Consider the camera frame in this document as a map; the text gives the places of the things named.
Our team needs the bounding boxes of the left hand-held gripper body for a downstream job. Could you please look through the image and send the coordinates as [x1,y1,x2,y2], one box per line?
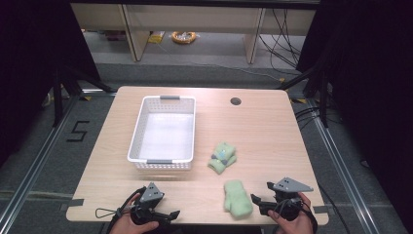
[130,182,165,226]

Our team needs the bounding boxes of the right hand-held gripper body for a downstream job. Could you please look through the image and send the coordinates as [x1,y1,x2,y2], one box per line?
[271,176,315,222]

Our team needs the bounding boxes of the plain green sock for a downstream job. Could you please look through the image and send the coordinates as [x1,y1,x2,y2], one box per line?
[223,179,254,219]

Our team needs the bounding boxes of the white plastic basket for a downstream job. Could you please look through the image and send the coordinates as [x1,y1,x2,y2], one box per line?
[127,95,197,172]

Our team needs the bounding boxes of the person's right hand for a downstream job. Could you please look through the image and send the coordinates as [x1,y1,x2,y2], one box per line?
[267,192,315,234]

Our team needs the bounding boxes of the person's left hand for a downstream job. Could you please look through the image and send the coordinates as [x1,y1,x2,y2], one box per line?
[109,193,160,234]

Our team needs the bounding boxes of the black metal stand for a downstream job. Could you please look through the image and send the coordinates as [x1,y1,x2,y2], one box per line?
[276,63,329,129]
[51,63,117,129]

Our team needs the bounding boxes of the yellow packet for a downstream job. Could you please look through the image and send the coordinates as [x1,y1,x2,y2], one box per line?
[147,30,167,45]

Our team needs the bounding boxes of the beige wooden desk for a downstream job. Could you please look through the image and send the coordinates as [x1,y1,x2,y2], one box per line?
[70,3,318,64]

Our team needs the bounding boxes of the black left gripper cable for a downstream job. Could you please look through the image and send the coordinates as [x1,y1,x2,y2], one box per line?
[105,185,148,234]

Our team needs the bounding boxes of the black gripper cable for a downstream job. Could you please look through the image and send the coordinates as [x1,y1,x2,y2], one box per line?
[275,196,319,234]
[105,185,148,234]

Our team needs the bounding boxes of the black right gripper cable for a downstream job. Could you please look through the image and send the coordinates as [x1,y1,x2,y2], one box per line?
[275,196,319,234]

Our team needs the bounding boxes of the metal floor rail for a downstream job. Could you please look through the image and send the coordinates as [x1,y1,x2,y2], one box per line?
[0,93,82,226]
[305,97,382,234]

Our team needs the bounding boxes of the black floor cables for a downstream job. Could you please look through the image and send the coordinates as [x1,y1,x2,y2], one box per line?
[294,106,342,132]

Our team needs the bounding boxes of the white floor cable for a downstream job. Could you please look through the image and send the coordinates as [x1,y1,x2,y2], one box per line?
[155,41,284,82]

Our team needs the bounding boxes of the black hanging cables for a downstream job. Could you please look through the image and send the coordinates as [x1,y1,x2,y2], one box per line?
[257,8,304,70]

